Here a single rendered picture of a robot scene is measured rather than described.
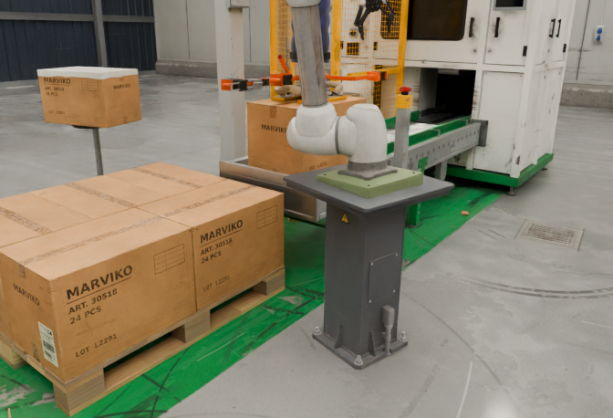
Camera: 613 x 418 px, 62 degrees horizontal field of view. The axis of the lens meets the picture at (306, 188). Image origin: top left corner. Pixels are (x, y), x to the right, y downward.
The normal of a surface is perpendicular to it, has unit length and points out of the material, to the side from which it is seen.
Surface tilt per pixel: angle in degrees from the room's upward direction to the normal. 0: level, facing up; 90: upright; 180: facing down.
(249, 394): 0
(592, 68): 90
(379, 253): 90
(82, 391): 90
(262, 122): 90
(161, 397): 0
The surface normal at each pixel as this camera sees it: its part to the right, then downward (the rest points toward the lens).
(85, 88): -0.34, 0.28
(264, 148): -0.61, 0.23
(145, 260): 0.79, 0.19
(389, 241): 0.62, 0.24
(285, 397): 0.01, -0.95
